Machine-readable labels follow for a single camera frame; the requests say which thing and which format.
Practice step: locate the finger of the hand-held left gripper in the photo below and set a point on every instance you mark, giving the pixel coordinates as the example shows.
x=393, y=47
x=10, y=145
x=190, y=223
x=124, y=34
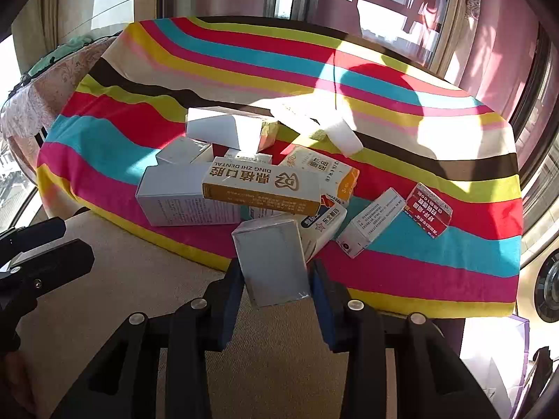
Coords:
x=56, y=264
x=39, y=230

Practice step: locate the narrow white box black text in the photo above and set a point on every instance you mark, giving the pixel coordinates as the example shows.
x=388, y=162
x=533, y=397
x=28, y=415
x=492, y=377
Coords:
x=373, y=222

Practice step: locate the green cloth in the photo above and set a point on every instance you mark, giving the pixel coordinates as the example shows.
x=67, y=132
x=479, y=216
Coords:
x=56, y=54

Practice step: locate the red and white box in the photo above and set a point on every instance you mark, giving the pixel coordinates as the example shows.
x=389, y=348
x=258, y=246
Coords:
x=428, y=209

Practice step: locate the white paper bag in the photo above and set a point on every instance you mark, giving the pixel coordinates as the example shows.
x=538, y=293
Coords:
x=493, y=358

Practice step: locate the pink floral cloth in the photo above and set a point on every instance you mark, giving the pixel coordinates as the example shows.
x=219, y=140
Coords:
x=30, y=100

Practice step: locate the white box with star print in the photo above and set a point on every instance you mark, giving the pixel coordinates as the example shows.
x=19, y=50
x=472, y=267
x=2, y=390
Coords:
x=325, y=227

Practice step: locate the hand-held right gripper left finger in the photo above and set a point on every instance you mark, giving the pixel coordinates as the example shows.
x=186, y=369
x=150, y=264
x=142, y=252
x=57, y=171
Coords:
x=230, y=310

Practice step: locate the long gold and white box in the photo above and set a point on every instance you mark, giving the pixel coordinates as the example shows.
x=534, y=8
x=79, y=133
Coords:
x=262, y=185

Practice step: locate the orange and white box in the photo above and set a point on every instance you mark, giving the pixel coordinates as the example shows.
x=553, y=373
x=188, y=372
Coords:
x=325, y=168

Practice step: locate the white box with grey text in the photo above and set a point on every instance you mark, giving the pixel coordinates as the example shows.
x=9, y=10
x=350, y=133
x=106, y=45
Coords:
x=170, y=194

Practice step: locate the large plain white box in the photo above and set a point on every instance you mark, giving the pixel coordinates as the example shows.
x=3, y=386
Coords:
x=218, y=128

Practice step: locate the plain grey cardboard box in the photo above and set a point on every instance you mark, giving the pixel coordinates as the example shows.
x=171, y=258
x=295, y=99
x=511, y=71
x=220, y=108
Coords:
x=270, y=262

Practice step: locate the round green sponge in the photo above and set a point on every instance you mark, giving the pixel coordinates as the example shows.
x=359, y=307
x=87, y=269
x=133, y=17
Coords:
x=315, y=134

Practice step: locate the small white patterned box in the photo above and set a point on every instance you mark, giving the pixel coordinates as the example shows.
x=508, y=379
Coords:
x=246, y=156

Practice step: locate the round black and white appliance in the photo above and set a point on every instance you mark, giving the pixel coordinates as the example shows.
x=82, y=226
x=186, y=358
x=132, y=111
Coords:
x=548, y=288

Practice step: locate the white foam block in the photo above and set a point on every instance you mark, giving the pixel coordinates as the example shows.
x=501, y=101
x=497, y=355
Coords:
x=345, y=139

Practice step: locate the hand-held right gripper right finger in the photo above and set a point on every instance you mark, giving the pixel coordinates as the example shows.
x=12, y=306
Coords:
x=325, y=314

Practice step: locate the striped colourful tablecloth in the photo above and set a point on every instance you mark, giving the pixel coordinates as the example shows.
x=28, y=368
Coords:
x=262, y=65

